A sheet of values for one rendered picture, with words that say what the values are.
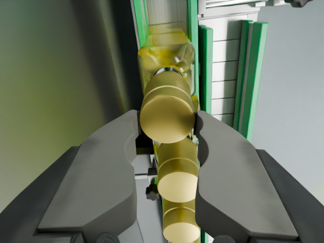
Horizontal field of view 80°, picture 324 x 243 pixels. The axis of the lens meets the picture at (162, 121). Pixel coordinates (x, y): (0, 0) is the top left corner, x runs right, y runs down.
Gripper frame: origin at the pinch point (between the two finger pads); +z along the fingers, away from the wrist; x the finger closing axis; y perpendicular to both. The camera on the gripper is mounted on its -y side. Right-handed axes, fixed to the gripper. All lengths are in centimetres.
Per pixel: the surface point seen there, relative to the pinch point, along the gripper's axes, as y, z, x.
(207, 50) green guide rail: -0.5, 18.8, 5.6
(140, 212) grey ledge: 49, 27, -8
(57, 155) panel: 7.0, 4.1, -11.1
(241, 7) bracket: -6.0, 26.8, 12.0
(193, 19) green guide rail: -4.6, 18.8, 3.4
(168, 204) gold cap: 10.4, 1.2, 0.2
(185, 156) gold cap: 4.1, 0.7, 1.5
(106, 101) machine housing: 12.0, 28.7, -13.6
